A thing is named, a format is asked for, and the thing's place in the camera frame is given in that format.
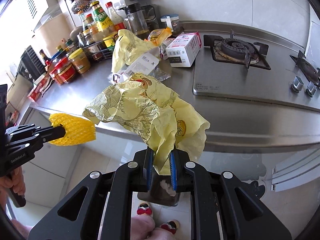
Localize red cap sauce bottle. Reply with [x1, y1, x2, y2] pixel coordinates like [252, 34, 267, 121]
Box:
[105, 2, 126, 31]

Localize white vented appliance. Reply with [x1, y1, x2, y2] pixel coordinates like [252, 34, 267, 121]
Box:
[0, 0, 68, 34]

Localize pink fleece pants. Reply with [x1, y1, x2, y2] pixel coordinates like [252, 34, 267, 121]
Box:
[131, 216, 176, 240]

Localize aluminium cabinet handle rail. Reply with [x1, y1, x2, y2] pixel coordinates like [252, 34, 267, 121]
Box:
[271, 154, 320, 193]

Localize hanging metal skimmer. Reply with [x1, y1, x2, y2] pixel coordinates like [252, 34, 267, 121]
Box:
[71, 0, 88, 14]

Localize brown bottle orange cap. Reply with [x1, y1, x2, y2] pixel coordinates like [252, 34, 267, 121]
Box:
[85, 14, 98, 34]

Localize white cabinet door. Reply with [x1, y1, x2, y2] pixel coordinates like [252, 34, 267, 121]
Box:
[24, 109, 87, 207]

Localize red white carton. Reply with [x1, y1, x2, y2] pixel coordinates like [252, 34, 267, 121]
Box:
[27, 73, 54, 102]

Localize yellow foam fruit net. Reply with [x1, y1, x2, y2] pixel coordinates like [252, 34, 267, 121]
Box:
[49, 113, 97, 146]

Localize yellow printed plastic bag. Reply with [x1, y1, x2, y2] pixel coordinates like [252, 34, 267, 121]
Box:
[84, 72, 210, 175]

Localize yellow lid paste jar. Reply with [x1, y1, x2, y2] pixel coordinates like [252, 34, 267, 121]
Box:
[69, 49, 91, 74]

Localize jar with white clip lid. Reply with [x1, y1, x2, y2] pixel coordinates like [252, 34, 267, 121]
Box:
[160, 14, 181, 35]

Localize red chili sauce jar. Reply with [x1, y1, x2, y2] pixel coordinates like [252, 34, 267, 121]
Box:
[49, 57, 76, 85]

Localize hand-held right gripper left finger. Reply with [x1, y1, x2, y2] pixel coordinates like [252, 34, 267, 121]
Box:
[27, 146, 157, 240]

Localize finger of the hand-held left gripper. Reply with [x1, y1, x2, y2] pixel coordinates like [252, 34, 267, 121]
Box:
[5, 132, 67, 155]
[5, 124, 66, 137]

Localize black slatted rack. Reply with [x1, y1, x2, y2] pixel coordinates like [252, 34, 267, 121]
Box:
[17, 46, 47, 83]

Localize orange snack packet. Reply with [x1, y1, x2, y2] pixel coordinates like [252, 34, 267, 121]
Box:
[146, 27, 173, 46]

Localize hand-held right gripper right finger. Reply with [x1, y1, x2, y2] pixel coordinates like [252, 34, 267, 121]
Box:
[169, 150, 293, 240]

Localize black wire rack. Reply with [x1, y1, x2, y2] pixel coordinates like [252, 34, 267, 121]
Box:
[77, 30, 116, 62]

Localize cartoon print slipper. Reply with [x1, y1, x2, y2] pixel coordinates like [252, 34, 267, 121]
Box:
[137, 202, 154, 216]
[160, 219, 180, 234]

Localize person's left hand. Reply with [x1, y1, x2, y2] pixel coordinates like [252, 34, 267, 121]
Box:
[0, 166, 26, 198]

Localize small yellow tin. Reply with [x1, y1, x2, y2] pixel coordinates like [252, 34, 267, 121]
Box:
[103, 35, 116, 53]

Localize white labelled flat package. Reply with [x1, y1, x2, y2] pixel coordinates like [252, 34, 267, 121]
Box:
[122, 52, 160, 78]

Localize dark sauce bottle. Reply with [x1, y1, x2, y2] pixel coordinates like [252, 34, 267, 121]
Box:
[39, 49, 52, 68]

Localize black burner grate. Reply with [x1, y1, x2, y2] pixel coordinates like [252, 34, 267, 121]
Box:
[290, 51, 320, 86]
[204, 29, 271, 70]

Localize glass oil jar black lid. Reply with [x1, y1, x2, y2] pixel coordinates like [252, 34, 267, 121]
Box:
[124, 3, 150, 36]

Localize white crumpled tissue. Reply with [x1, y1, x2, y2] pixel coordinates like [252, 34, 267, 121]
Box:
[160, 179, 176, 197]

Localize silver stove knob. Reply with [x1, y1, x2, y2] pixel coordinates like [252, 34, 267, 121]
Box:
[306, 81, 318, 97]
[291, 76, 304, 91]

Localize plain yellow plastic bag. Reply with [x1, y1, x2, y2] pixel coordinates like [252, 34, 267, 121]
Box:
[111, 29, 160, 74]

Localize white pink cardboard box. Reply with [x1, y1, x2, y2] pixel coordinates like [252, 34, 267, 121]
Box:
[165, 32, 202, 67]

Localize green label yellow cap bottle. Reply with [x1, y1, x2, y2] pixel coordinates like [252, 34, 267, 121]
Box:
[90, 1, 113, 36]

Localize steel gas stove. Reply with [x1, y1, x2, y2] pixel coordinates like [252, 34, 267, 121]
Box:
[192, 21, 320, 111]

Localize clear plastic wrapper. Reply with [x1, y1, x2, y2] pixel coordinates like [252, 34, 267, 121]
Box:
[150, 66, 173, 82]

